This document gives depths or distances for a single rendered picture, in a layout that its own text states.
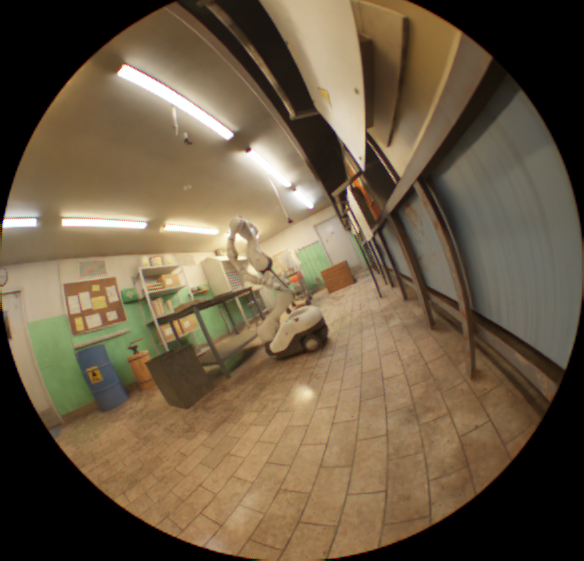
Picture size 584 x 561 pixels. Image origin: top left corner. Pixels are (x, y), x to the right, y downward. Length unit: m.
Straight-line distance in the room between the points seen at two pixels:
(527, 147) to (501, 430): 0.71
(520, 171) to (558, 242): 0.13
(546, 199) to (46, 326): 4.26
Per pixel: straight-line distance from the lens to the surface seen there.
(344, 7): 0.34
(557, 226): 0.42
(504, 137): 0.43
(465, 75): 0.37
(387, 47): 0.48
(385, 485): 0.72
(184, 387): 1.85
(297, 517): 0.77
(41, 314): 3.92
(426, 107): 0.47
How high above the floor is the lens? 0.67
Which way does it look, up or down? 4 degrees up
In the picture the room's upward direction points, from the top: 24 degrees counter-clockwise
